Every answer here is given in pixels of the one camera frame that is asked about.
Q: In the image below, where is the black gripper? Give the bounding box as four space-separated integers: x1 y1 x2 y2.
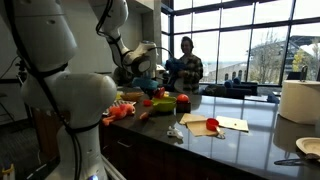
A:
148 88 158 99

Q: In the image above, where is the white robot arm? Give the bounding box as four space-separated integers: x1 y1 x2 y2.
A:
1 0 158 180

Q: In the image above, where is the green plastic bowl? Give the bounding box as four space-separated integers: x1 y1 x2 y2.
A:
151 97 176 112

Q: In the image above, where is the small red cup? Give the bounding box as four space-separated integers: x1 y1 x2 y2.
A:
143 100 152 106

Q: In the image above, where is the wicker basket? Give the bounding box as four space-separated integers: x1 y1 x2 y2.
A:
120 92 143 102

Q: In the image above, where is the yellow container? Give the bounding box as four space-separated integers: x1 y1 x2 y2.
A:
116 92 122 100

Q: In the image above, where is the red tomato toy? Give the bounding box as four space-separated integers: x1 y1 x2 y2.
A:
177 94 189 102

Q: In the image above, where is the dark square box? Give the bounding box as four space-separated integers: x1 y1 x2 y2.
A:
176 102 191 113

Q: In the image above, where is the white perforated tray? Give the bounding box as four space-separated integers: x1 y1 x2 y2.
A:
103 100 136 115

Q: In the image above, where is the pink orange plush toy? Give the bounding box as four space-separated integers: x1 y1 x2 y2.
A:
102 104 135 126

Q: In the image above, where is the standing person plaid shirt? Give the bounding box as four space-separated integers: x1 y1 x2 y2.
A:
165 36 203 94

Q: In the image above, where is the red measuring cup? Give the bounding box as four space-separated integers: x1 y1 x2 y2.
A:
206 118 225 139

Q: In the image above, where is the dark blue sofa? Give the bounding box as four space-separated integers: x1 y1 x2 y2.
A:
199 77 281 104

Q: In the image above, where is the white paper towel roll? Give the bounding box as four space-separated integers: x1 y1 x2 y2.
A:
278 80 320 125

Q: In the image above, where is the white plate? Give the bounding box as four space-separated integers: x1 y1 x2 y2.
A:
296 137 320 155

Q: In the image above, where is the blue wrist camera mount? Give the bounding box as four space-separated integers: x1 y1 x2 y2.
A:
132 77 158 90

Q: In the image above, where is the camera on tripod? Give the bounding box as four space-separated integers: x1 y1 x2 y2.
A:
16 60 27 83

